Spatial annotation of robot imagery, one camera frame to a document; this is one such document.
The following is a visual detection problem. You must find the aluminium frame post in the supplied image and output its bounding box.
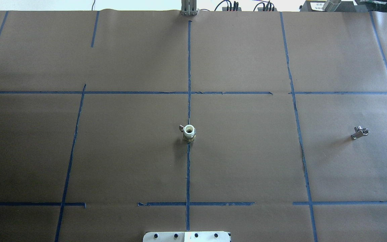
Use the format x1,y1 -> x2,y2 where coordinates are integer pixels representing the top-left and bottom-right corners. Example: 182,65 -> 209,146
181,0 -> 198,16

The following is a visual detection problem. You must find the small metal pipe fitting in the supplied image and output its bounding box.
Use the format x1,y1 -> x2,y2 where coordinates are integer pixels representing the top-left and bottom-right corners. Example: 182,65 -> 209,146
351,126 -> 370,140

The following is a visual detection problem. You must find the white brass PPR valve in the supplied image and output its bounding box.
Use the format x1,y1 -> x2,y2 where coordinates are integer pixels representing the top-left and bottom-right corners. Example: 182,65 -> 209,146
179,124 -> 196,144

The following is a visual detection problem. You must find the silver metal cylinder weight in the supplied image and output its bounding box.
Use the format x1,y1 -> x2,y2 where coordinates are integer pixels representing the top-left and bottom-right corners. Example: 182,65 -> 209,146
322,0 -> 342,12

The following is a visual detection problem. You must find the black box under weight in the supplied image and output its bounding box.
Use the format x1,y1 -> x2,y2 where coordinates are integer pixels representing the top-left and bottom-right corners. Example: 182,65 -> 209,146
299,0 -> 356,12

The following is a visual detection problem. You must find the white pillar with base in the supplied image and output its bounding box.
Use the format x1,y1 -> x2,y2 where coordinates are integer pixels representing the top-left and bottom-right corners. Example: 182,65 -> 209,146
142,231 -> 232,242

